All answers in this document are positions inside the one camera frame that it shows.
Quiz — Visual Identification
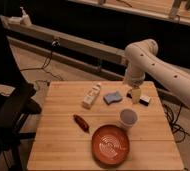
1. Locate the orange ceramic bowl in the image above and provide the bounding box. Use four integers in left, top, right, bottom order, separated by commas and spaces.
91, 125, 130, 165

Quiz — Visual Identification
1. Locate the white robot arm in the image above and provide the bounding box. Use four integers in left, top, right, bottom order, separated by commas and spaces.
124, 39, 190, 108

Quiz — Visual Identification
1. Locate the black and white box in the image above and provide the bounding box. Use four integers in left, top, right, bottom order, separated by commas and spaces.
127, 91, 151, 106

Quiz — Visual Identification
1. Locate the white paper cup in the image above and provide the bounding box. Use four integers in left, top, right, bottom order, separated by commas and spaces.
119, 109, 138, 129

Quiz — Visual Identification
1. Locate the blue sponge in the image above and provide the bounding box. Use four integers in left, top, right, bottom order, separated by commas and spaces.
103, 91, 122, 105

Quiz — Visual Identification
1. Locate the white plastic bottle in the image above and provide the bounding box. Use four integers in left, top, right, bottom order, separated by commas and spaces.
82, 83, 101, 109

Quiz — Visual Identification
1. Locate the red chili pepper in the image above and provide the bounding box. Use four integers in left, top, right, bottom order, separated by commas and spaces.
73, 115, 89, 132

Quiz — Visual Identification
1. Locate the black chair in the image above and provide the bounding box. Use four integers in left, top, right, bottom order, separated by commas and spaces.
0, 81, 43, 171

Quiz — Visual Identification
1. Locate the white soap dispenser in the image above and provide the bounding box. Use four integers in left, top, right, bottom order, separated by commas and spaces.
21, 7, 32, 26

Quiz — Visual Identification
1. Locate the black floor cable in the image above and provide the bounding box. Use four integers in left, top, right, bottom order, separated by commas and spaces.
19, 39, 65, 82

